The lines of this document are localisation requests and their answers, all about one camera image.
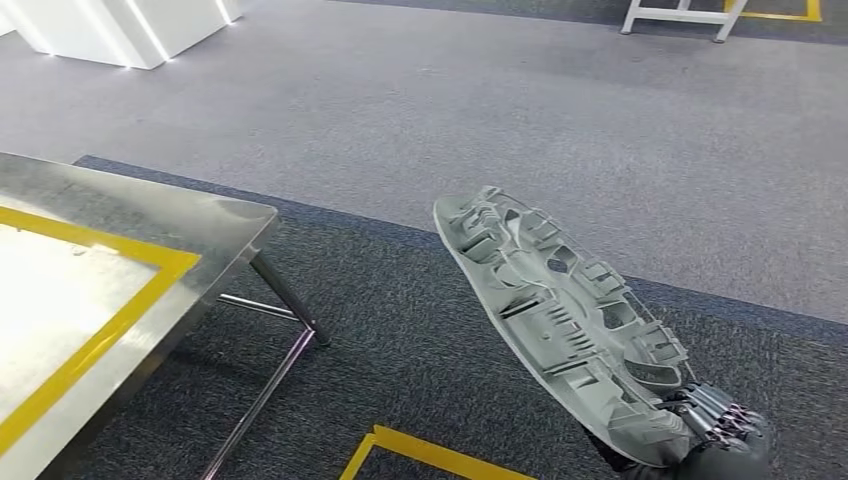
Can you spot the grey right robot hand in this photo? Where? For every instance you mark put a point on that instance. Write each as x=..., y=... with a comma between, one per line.
x=722, y=457

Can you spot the grey plastic wheel cover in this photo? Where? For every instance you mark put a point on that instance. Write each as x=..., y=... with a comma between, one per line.
x=563, y=318

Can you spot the yellow tape outline on workbench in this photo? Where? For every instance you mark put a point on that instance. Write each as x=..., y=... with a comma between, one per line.
x=132, y=310

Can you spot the steel workbench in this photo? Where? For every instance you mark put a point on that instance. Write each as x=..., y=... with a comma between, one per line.
x=166, y=212

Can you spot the yellow floor tape square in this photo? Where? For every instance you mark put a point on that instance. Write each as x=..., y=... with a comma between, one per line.
x=430, y=454

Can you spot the white lit display block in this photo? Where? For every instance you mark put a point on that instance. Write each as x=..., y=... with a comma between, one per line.
x=99, y=26

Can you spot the white table frame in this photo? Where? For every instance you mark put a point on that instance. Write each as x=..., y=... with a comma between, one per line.
x=676, y=14

